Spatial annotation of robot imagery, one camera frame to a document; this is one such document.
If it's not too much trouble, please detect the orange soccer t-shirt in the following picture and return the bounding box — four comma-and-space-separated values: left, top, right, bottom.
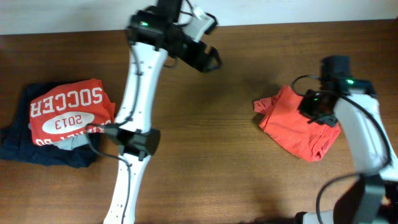
254, 85, 341, 162

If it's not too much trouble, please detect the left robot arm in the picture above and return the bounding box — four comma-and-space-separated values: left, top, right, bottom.
104, 1, 222, 223

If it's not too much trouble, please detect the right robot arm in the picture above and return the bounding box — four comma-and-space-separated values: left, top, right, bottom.
295, 55, 397, 224

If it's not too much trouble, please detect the folded red soccer shirt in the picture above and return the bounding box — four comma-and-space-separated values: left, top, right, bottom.
29, 79, 116, 146

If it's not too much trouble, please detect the grey folded garment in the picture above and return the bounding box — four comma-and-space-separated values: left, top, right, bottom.
53, 135, 88, 151

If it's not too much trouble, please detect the dark navy folded garment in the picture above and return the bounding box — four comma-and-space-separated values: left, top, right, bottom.
1, 82, 96, 168

